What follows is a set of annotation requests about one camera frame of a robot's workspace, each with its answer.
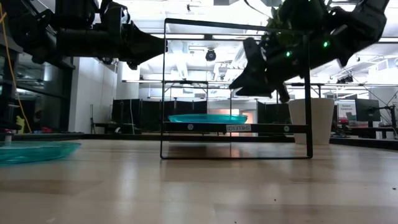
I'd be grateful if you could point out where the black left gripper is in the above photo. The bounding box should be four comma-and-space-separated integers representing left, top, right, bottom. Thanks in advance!
99, 2, 168, 70

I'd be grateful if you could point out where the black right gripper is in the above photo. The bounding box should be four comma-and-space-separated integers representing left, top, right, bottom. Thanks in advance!
229, 37, 307, 103

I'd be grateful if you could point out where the black wire shelf rack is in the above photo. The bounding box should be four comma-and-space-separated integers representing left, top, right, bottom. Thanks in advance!
160, 17, 314, 160

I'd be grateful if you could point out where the teal translucent plastic plate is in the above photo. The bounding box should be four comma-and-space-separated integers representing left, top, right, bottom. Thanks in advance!
167, 113, 249, 124
0, 141, 82, 165

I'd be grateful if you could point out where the black room partition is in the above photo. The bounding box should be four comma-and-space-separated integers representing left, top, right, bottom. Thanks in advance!
111, 98, 208, 132
257, 102, 292, 124

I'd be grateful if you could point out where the green leafy plant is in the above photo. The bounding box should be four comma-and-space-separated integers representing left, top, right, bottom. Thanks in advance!
266, 0, 335, 47

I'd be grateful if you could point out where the white plant pot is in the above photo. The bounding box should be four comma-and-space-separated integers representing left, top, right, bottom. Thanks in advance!
288, 98, 336, 146

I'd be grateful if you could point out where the black low bench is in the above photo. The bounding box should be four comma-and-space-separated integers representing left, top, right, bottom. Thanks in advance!
91, 122, 144, 135

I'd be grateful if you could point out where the white poster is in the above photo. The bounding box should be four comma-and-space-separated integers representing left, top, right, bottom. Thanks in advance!
337, 100, 357, 121

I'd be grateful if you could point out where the dark computer monitor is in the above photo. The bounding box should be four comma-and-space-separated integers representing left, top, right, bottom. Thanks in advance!
354, 98, 382, 123

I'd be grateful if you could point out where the black office desk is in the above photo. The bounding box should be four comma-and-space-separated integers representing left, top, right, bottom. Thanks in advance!
338, 124, 398, 139

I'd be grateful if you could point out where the black aluminium rig frame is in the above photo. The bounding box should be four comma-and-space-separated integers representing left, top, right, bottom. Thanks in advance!
0, 132, 398, 151

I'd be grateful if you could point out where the yellow cable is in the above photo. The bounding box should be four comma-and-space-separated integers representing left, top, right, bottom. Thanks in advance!
0, 2, 32, 134

